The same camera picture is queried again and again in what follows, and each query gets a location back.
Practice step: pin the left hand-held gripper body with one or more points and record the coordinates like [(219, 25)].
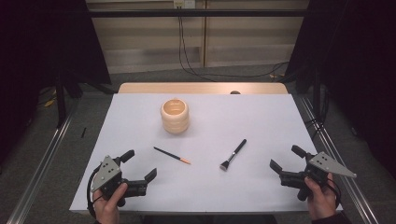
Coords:
[(106, 172)]

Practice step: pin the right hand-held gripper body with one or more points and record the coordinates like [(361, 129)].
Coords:
[(323, 165)]

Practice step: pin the thin black orange-tipped pencil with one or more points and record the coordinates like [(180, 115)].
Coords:
[(172, 155)]

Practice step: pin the black makeup brush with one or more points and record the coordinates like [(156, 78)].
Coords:
[(234, 154)]

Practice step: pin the ribbed wooden cup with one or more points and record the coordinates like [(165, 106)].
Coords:
[(175, 116)]

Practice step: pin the person's left hand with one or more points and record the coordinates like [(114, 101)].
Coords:
[(107, 207)]

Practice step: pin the person's right hand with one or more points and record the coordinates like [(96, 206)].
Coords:
[(320, 200)]

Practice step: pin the small black floor item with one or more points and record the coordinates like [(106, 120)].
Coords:
[(83, 132)]

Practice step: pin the black metal stand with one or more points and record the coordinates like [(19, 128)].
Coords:
[(60, 102), (317, 93)]

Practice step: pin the white table sheet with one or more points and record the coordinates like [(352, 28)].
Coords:
[(218, 121)]

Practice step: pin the dark table grommet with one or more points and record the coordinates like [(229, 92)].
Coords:
[(235, 92)]

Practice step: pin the yellow floor tape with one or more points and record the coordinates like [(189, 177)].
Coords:
[(49, 102)]

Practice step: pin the dark curtain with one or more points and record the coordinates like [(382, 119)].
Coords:
[(358, 77), (37, 62)]

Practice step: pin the aluminium floor rail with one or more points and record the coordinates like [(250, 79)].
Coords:
[(40, 169), (345, 177)]

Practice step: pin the black horizontal frame bar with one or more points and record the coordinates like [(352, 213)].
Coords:
[(196, 13)]

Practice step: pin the white wall outlet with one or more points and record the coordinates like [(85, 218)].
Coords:
[(184, 3)]

